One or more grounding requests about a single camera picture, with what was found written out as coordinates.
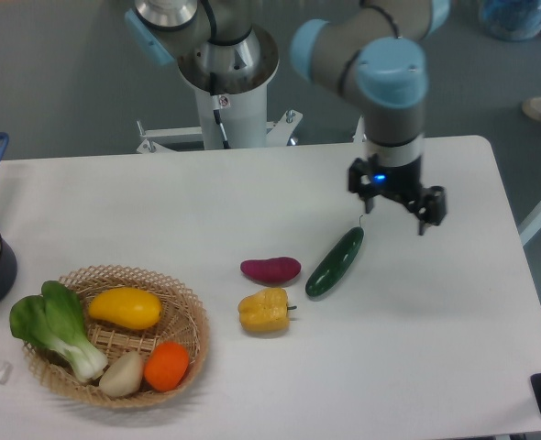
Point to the green cucumber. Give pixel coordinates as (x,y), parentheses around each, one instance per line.
(335,264)

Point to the green bok choy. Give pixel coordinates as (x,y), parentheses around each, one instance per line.
(54,320)

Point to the beige potato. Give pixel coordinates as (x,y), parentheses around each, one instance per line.
(124,377)

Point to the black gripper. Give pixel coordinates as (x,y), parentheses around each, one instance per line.
(368,179)

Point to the orange fruit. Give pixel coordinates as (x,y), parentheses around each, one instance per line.
(166,366)

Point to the yellow bell pepper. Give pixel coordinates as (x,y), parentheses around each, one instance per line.
(265,311)

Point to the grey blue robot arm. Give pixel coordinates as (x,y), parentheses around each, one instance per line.
(372,61)

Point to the purple sweet potato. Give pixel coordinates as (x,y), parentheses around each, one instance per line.
(271,270)

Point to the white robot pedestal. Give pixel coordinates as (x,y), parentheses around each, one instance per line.
(230,89)

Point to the blue plastic bag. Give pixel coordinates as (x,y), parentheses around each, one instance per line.
(514,21)

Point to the woven wicker basket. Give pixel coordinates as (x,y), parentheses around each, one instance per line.
(183,320)

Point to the yellow mango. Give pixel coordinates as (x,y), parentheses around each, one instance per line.
(131,308)

